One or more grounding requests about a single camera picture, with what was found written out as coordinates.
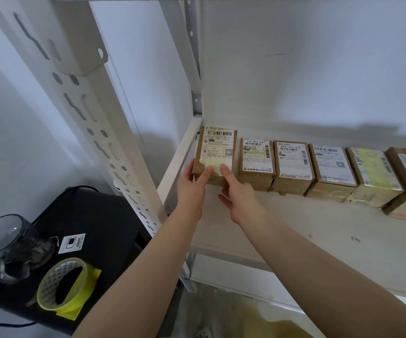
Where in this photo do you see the person's right hand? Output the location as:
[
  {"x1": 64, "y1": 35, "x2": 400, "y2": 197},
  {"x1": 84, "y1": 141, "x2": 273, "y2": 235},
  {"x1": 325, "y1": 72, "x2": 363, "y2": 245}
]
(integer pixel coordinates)
[{"x1": 218, "y1": 164, "x2": 267, "y2": 225}]

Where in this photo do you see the person's left hand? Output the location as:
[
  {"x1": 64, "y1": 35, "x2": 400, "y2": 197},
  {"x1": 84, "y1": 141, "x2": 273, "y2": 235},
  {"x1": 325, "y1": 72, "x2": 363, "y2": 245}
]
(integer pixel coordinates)
[{"x1": 176, "y1": 159, "x2": 215, "y2": 222}]

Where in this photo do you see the small brown shipping box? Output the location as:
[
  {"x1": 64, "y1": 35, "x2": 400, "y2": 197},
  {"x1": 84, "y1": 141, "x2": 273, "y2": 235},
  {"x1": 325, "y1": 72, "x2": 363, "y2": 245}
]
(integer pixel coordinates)
[{"x1": 192, "y1": 125, "x2": 239, "y2": 187}]

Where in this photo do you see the person's left forearm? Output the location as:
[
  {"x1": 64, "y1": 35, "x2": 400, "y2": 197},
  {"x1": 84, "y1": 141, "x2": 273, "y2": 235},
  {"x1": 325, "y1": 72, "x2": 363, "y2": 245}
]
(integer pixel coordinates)
[{"x1": 72, "y1": 209, "x2": 205, "y2": 338}]

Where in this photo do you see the person's right forearm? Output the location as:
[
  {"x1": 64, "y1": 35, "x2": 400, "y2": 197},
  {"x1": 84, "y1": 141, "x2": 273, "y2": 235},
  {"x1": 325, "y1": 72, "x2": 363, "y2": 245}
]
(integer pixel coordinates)
[{"x1": 232, "y1": 207, "x2": 406, "y2": 338}]

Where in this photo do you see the row of labelled cardboard parcels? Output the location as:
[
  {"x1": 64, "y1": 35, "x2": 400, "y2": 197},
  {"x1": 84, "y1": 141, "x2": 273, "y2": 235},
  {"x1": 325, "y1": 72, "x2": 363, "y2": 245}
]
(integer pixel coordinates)
[{"x1": 237, "y1": 138, "x2": 406, "y2": 224}]

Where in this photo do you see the black box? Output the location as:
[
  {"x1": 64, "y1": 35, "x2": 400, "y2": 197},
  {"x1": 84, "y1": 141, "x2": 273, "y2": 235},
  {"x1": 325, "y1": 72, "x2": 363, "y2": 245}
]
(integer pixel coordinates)
[{"x1": 0, "y1": 186, "x2": 155, "y2": 337}]

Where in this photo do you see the white shelf board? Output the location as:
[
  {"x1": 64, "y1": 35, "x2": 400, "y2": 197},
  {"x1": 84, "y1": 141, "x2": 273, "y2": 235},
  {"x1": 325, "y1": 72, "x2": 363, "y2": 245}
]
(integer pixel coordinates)
[{"x1": 156, "y1": 116, "x2": 406, "y2": 302}]

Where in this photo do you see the clear plastic bag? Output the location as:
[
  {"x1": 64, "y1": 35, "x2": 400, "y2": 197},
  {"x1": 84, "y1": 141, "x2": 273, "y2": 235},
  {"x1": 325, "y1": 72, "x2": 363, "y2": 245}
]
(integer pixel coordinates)
[{"x1": 173, "y1": 281, "x2": 318, "y2": 338}]

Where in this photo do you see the white label sticker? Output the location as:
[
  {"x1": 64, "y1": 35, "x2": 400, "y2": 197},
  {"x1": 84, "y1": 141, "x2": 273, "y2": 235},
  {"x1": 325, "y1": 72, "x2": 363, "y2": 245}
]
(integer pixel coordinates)
[{"x1": 57, "y1": 233, "x2": 86, "y2": 256}]

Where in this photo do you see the yellow paper slip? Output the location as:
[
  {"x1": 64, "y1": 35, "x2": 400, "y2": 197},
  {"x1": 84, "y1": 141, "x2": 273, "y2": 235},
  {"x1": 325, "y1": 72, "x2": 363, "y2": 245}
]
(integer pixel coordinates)
[{"x1": 55, "y1": 267, "x2": 102, "y2": 321}]

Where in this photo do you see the yellowish clear tape roll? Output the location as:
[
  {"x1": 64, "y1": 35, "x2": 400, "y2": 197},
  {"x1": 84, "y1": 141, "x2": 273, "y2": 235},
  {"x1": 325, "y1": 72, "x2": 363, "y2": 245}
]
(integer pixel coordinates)
[{"x1": 35, "y1": 257, "x2": 98, "y2": 312}]

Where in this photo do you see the clear glass pitcher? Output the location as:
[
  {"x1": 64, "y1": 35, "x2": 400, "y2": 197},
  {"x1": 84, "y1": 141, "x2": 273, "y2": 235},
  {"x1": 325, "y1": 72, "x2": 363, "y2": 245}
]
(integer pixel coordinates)
[{"x1": 0, "y1": 214, "x2": 58, "y2": 285}]

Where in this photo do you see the white metal shelving rack frame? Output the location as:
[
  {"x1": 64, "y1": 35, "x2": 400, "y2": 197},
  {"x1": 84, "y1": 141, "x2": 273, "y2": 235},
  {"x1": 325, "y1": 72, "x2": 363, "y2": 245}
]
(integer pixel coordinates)
[{"x1": 0, "y1": 0, "x2": 406, "y2": 300}]

